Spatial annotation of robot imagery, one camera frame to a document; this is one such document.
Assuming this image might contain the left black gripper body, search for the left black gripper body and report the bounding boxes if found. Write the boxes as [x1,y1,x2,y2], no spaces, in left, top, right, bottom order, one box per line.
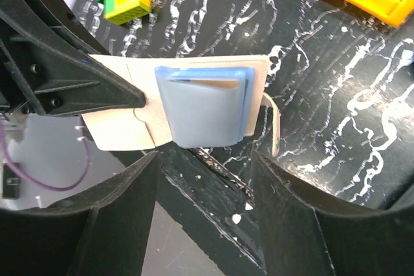
[1,0,107,116]

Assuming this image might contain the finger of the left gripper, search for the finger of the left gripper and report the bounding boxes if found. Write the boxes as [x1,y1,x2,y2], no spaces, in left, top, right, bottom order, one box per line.
[1,9,144,116]

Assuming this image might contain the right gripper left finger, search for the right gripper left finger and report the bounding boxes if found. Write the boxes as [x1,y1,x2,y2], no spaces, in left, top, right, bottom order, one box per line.
[1,151,158,275]

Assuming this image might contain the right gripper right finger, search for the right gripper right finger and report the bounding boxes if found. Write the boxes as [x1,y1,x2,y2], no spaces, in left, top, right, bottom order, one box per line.
[252,153,413,275]

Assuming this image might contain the beige leather card holder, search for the beige leather card holder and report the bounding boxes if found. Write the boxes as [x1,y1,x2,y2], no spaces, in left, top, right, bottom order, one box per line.
[82,54,280,156]

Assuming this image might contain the blue plastic card sleeves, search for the blue plastic card sleeves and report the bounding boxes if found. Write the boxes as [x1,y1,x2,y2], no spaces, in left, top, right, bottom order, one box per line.
[155,66,255,148]

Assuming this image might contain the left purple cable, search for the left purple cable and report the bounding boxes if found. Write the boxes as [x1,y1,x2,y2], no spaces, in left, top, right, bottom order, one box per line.
[0,120,91,191]

